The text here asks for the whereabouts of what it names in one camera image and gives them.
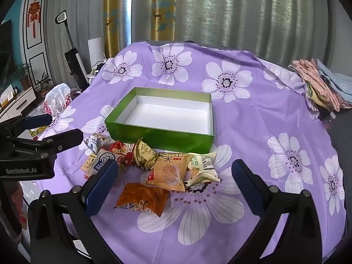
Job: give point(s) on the panda print snack packet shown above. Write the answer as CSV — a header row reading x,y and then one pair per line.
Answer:
x,y
144,154

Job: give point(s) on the red snack packet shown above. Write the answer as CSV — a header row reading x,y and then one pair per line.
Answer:
x,y
121,147

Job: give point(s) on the grey curtain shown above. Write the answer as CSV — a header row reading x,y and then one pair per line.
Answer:
x,y
74,19
247,13

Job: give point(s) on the orange brown snack packet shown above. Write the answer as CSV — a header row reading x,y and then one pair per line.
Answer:
x,y
140,198

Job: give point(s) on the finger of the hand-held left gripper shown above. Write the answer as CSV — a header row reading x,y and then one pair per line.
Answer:
x,y
64,139
38,121

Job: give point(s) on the light blue folded cloth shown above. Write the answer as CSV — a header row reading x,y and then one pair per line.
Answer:
x,y
337,78

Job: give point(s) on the purple floral bed sheet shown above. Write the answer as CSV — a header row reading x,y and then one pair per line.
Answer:
x,y
247,115

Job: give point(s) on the red knot wall ornament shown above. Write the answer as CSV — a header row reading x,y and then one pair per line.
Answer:
x,y
34,9

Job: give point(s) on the white red plastic bag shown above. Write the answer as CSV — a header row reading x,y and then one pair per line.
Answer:
x,y
57,99

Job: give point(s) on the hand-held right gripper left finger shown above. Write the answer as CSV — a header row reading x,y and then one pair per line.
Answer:
x,y
101,188

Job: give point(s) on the white green powder packet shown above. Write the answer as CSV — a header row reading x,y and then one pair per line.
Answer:
x,y
202,165

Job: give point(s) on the pile of folded cloths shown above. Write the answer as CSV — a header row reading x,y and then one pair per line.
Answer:
x,y
316,84

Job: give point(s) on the green cardboard box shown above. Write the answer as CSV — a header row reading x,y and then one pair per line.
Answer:
x,y
165,140

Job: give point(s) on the white blue peanut packet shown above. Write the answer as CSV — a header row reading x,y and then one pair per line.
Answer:
x,y
95,143

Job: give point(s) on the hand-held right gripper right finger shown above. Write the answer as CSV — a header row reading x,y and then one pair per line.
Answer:
x,y
247,188

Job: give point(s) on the black white upright vacuum cleaner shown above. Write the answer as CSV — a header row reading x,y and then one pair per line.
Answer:
x,y
74,63

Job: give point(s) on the orange rice cracker packet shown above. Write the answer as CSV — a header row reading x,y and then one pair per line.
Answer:
x,y
170,173

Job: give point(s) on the black white clutter pile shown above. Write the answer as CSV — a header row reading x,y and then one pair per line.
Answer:
x,y
97,64

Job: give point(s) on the white blue orange snack packet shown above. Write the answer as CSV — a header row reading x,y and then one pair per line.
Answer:
x,y
106,157

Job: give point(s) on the white low cabinet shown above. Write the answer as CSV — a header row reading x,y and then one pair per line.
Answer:
x,y
22,100

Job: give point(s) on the gold deer print curtain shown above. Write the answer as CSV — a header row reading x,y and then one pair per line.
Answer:
x,y
112,19
165,11

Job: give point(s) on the white board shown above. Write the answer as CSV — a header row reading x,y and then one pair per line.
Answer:
x,y
96,52

